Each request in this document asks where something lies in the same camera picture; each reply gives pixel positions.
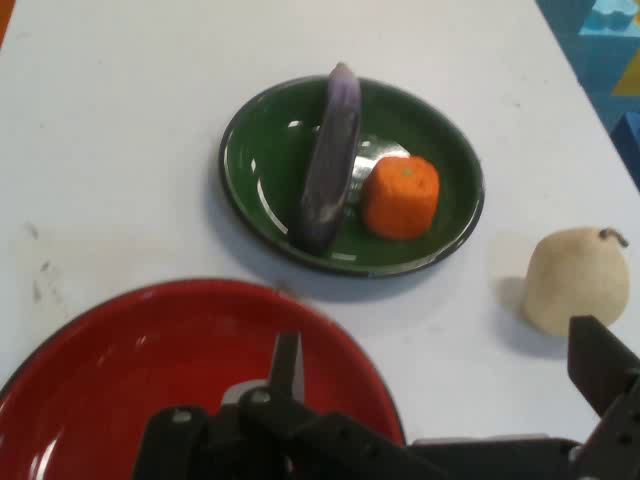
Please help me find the yellow giant building block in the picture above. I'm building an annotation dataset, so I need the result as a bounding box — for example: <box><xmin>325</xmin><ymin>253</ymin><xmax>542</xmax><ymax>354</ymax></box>
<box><xmin>612</xmin><ymin>64</ymin><xmax>640</xmax><ymax>97</ymax></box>

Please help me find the light blue giant building block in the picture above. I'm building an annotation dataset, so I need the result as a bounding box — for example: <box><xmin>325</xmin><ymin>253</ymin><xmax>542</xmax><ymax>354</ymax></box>
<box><xmin>579</xmin><ymin>0</ymin><xmax>640</xmax><ymax>36</ymax></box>

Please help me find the orange toy fruit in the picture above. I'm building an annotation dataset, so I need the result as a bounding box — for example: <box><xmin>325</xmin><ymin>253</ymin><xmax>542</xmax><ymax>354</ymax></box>
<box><xmin>361</xmin><ymin>155</ymin><xmax>441</xmax><ymax>241</ymax></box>

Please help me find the red enamel plate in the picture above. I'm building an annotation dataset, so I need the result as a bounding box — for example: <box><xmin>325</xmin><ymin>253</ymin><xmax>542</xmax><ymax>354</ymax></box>
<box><xmin>0</xmin><ymin>279</ymin><xmax>406</xmax><ymax>480</ymax></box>

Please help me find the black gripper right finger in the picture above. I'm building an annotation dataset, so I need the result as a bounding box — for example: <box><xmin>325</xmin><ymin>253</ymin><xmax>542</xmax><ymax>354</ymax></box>
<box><xmin>567</xmin><ymin>314</ymin><xmax>640</xmax><ymax>480</ymax></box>

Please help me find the purple toy eggplant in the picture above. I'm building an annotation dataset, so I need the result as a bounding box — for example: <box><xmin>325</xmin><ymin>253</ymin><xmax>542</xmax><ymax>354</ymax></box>
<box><xmin>287</xmin><ymin>61</ymin><xmax>362</xmax><ymax>254</ymax></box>

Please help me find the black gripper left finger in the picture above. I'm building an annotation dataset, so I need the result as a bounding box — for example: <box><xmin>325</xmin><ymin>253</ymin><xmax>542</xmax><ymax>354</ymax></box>
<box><xmin>132</xmin><ymin>331</ymin><xmax>431</xmax><ymax>480</ymax></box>

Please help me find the beige toy potato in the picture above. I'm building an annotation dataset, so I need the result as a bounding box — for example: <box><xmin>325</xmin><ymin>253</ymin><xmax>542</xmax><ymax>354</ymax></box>
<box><xmin>521</xmin><ymin>226</ymin><xmax>631</xmax><ymax>337</ymax></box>

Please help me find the green enamel plate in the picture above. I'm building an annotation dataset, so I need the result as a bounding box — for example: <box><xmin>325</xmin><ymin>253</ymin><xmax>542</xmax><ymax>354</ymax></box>
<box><xmin>218</xmin><ymin>74</ymin><xmax>486</xmax><ymax>279</ymax></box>

